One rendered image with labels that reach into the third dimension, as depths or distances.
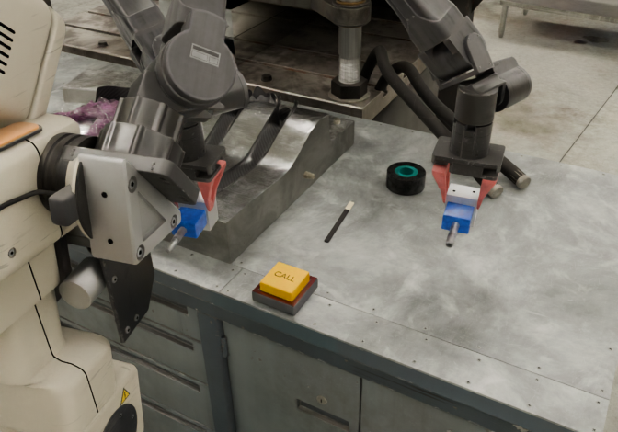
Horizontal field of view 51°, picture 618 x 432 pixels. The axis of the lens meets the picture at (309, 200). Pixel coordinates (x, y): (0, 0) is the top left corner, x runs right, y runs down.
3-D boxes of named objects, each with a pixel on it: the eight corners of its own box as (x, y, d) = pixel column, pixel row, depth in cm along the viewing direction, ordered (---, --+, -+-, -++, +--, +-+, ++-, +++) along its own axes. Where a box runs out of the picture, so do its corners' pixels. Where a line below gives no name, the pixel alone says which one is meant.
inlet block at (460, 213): (463, 262, 97) (468, 233, 94) (430, 255, 98) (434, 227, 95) (476, 215, 107) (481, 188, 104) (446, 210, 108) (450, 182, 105)
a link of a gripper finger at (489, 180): (451, 190, 106) (457, 141, 101) (495, 198, 104) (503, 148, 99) (442, 212, 101) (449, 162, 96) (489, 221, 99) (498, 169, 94)
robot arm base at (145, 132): (55, 158, 62) (166, 175, 59) (82, 85, 65) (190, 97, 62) (97, 190, 70) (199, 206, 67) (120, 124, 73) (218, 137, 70)
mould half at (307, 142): (230, 264, 113) (223, 200, 105) (119, 224, 124) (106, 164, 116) (354, 143, 149) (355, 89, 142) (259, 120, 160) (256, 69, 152)
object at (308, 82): (362, 129, 172) (362, 104, 168) (26, 51, 225) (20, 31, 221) (461, 34, 232) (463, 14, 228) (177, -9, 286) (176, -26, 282)
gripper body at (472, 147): (439, 145, 103) (443, 103, 98) (504, 155, 100) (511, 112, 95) (430, 165, 98) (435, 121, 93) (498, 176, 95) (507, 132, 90)
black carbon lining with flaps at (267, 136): (219, 206, 116) (213, 160, 111) (150, 184, 123) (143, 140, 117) (312, 128, 141) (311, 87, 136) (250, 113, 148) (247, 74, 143)
